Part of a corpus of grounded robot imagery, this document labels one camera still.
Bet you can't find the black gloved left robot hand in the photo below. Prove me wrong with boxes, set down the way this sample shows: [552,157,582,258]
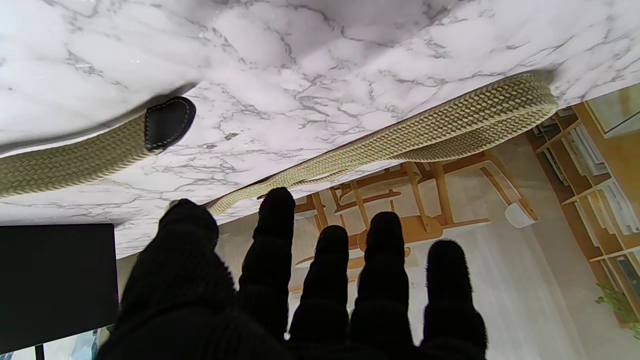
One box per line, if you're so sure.
[97,187,488,360]

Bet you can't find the beige woven belt looped end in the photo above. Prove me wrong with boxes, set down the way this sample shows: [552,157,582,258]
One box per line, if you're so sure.
[207,71,558,217]

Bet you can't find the black square storage box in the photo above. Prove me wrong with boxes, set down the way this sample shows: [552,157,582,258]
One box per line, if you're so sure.
[0,223,120,355]

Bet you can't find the printed room scene backdrop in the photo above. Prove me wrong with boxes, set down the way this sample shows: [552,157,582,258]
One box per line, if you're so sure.
[10,84,640,360]

